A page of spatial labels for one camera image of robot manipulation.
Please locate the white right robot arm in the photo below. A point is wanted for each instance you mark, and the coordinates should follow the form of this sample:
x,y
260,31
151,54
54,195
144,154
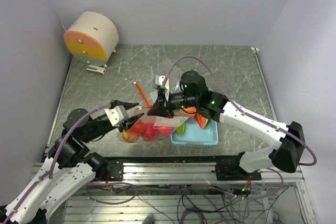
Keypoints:
x,y
285,141

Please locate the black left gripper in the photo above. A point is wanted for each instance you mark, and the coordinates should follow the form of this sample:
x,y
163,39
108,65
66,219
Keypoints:
x,y
128,123

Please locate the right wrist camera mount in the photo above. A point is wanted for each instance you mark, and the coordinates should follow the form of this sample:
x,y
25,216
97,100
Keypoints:
x,y
163,83

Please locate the clear zip top bag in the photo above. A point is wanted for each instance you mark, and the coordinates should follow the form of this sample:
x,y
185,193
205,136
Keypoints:
x,y
175,122

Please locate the round beige drawer box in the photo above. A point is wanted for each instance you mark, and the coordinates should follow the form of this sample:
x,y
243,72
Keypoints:
x,y
92,38

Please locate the aluminium rail frame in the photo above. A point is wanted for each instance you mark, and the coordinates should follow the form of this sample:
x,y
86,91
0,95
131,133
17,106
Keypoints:
x,y
190,173

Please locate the blue plastic basket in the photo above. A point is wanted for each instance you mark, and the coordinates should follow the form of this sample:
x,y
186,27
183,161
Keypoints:
x,y
195,136

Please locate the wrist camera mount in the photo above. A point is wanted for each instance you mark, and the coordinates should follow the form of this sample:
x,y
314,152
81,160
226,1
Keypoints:
x,y
117,115
163,83

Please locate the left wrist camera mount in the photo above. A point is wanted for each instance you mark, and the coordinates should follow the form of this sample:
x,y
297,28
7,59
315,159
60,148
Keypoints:
x,y
117,115

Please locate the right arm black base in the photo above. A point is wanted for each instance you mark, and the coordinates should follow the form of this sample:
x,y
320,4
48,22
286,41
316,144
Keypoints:
x,y
227,169

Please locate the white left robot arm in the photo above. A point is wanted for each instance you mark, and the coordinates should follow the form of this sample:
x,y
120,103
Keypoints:
x,y
69,164

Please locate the green fruit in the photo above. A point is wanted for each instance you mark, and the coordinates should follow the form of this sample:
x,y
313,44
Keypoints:
x,y
181,129

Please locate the watermelon slice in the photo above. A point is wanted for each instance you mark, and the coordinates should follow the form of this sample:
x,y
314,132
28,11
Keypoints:
x,y
202,121

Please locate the orange fruit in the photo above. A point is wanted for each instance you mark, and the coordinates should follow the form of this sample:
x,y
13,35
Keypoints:
x,y
191,111

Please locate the white corner clip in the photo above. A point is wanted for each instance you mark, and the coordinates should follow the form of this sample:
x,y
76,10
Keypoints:
x,y
255,50

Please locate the red apple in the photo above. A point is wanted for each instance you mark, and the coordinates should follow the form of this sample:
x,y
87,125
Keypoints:
x,y
165,131
125,136
151,133
136,130

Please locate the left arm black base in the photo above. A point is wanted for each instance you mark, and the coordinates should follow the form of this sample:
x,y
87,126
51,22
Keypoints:
x,y
110,170

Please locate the small white bracket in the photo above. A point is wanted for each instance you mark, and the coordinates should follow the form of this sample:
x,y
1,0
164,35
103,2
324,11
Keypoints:
x,y
96,70

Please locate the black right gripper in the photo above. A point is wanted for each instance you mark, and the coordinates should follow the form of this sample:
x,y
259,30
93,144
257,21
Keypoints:
x,y
161,107

